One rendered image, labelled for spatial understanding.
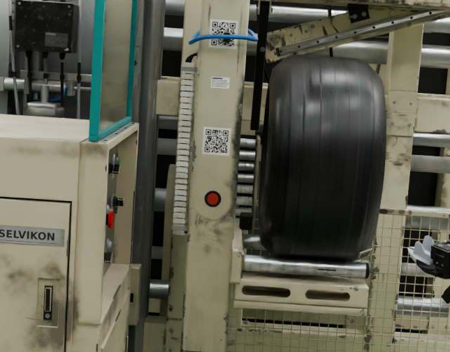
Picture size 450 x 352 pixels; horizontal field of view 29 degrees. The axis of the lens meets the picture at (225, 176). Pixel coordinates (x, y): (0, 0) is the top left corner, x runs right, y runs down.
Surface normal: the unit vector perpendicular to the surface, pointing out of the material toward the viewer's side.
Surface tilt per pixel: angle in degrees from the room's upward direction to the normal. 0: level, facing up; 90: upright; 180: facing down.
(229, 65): 90
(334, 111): 58
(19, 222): 90
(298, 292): 90
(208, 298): 90
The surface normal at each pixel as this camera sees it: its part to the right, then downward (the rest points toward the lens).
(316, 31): -0.01, 0.13
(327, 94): 0.04, -0.56
